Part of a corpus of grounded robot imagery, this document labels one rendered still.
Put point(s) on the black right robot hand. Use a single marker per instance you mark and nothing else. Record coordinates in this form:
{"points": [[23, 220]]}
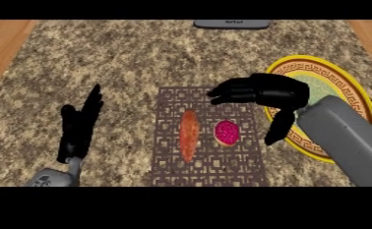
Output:
{"points": [[271, 90]]}

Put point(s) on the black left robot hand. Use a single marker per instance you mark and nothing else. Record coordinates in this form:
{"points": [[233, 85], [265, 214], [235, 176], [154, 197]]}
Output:
{"points": [[80, 125]]}

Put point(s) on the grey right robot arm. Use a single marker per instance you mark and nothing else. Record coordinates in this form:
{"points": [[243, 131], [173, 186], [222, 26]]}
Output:
{"points": [[339, 138]]}

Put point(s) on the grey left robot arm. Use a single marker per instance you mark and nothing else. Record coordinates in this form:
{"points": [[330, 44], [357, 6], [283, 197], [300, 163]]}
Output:
{"points": [[57, 175]]}

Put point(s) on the yellow rimmed patterned plate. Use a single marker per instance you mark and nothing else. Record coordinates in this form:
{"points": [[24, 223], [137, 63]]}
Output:
{"points": [[334, 75]]}

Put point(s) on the pink frosted cupcake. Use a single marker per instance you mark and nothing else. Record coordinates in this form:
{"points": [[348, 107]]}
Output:
{"points": [[227, 132]]}

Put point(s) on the brown patterned placemat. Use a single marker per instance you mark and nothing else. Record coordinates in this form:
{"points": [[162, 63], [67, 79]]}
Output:
{"points": [[209, 167]]}

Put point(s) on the orange sweet potato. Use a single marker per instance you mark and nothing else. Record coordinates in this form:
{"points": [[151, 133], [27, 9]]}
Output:
{"points": [[190, 134]]}

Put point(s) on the dark grey appliance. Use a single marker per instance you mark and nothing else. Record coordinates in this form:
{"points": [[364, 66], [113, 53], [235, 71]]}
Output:
{"points": [[233, 24]]}

